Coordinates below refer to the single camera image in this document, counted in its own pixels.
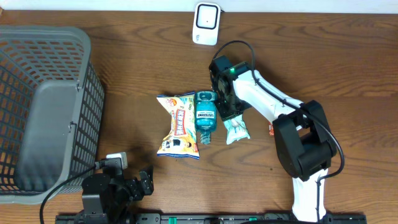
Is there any teal wet wipes pack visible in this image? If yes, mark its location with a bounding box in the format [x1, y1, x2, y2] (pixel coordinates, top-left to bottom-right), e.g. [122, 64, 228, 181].
[223, 115, 251, 145]

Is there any teal mouthwash bottle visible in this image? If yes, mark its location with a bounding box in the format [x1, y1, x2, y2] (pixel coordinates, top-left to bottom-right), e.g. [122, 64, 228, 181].
[195, 91, 217, 144]

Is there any red chocolate bar wrapper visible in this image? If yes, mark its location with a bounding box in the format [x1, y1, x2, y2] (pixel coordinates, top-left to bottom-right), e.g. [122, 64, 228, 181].
[269, 122, 274, 136]

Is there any yellow noodle snack bag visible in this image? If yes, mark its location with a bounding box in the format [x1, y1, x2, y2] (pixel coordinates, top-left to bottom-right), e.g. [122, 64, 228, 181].
[157, 92, 200, 159]

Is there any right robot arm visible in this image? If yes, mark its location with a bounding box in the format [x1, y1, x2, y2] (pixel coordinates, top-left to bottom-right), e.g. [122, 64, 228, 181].
[209, 57, 341, 222]

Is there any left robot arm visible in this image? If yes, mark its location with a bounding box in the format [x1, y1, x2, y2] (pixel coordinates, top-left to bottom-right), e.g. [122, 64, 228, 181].
[73, 165, 154, 224]

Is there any white barcode scanner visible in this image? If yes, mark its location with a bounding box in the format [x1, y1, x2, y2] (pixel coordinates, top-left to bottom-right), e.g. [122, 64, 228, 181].
[192, 2, 221, 45]

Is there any grey plastic basket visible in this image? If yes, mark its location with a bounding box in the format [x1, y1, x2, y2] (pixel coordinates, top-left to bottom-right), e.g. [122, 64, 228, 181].
[1, 26, 104, 204]

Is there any black cable left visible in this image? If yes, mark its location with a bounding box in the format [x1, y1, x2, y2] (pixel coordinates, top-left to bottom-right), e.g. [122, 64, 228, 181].
[39, 160, 122, 224]

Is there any black cable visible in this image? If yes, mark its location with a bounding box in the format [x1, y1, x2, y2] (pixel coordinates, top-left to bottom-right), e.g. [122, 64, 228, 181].
[211, 40, 346, 223]
[39, 160, 122, 224]

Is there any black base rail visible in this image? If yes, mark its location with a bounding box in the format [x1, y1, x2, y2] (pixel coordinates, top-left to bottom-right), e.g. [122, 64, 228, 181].
[55, 212, 368, 224]

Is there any black cable right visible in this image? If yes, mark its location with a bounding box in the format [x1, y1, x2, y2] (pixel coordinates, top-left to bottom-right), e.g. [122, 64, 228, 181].
[211, 40, 346, 223]

